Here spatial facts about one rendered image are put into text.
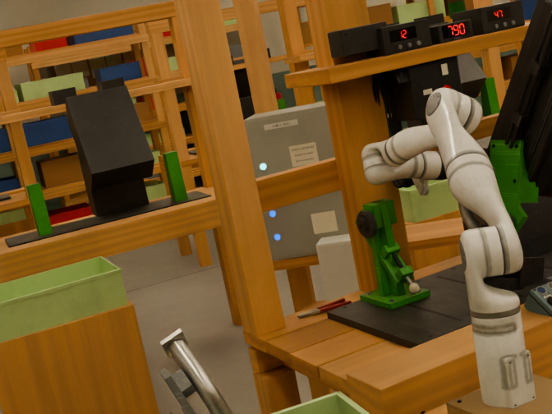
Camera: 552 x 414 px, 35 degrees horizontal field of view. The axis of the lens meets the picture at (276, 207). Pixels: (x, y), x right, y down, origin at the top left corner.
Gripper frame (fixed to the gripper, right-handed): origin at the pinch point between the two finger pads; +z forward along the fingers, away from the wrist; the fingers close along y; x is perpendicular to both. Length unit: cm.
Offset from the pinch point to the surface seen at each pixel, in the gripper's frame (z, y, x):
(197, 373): -100, -63, -18
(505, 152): 2.9, -2.4, -8.5
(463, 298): -6.9, -28.9, 18.8
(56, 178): 41, 450, 522
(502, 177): 2.9, -6.6, -3.6
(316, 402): -70, -62, 0
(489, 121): 31.8, 33.1, 14.7
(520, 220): 2.6, -19.7, -2.0
